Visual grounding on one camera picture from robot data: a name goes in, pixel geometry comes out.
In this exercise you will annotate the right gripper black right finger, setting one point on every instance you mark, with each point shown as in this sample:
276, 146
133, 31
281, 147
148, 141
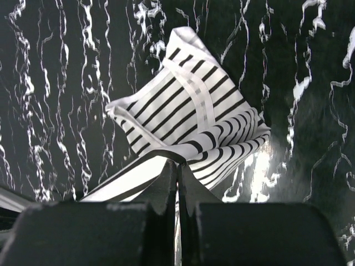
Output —
191, 194

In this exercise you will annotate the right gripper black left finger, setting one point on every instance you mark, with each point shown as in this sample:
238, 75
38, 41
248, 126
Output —
153, 220

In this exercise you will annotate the black white striped tank top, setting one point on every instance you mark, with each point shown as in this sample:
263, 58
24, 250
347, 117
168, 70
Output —
190, 112

